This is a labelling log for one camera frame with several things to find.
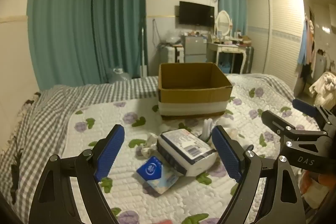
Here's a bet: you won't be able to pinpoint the white floral quilt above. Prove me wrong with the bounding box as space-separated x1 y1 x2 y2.
62 73 324 224

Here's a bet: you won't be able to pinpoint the dark suitcase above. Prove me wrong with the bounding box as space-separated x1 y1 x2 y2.
243 46 255 74

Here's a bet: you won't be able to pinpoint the black wall television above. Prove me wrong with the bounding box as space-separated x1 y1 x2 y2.
179 1 215 28

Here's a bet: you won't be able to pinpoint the white louvered wardrobe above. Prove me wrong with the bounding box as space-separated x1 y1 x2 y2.
247 0 305 88

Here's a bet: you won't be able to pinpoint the cosmetics clutter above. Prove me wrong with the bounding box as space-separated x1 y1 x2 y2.
209 30 253 46

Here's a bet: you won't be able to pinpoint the hanging clothes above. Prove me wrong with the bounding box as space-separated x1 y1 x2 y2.
297 17 316 81

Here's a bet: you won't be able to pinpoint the light grey suitcase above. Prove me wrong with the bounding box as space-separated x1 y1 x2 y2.
159 45 184 64

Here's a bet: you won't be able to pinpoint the white upright pole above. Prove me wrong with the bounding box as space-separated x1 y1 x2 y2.
139 27 149 78

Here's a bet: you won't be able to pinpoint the white dressing table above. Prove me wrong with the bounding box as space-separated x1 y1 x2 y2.
207 42 249 74

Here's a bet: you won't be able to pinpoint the hanging cable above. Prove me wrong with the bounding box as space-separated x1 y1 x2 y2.
152 18 162 46

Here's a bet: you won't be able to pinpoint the pile of white clothes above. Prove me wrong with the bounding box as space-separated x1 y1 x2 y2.
309 71 336 109

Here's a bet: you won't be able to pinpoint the orange white bag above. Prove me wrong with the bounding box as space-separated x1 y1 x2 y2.
299 171 332 209

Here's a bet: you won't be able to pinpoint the large white tissue pack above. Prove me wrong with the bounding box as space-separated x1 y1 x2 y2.
157 129 218 177

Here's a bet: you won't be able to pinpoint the brown cardboard box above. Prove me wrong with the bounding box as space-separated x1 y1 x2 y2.
157 62 234 121

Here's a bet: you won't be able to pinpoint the small blue tissue packet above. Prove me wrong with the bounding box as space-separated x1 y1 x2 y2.
136 156 180 197

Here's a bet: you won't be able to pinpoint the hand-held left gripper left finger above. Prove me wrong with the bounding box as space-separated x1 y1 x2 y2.
28 124 125 224

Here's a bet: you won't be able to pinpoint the white oval vanity mirror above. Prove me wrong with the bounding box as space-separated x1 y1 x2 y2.
215 10 234 37

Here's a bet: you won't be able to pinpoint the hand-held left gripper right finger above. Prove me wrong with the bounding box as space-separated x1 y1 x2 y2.
211 125 306 224

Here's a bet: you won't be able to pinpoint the box with blue plastic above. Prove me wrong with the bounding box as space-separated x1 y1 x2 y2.
219 60 232 74

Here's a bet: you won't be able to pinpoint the clear plastic bag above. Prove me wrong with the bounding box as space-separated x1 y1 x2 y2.
163 31 182 46

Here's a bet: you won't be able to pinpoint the wide teal curtain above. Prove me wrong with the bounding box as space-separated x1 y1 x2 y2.
27 0 93 90

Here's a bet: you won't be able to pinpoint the grey checked bed sheet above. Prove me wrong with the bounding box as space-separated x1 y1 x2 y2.
0 75 295 210

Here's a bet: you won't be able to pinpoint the clear water jug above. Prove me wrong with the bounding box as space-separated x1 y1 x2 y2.
109 67 132 83

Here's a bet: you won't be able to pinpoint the narrow teal curtain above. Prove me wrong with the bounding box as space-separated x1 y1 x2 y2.
216 0 248 39

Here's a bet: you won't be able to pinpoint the white cloth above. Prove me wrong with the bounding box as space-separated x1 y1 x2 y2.
135 133 159 159

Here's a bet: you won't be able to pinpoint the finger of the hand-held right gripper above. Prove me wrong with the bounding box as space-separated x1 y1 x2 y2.
261 110 297 141
292 98 336 133

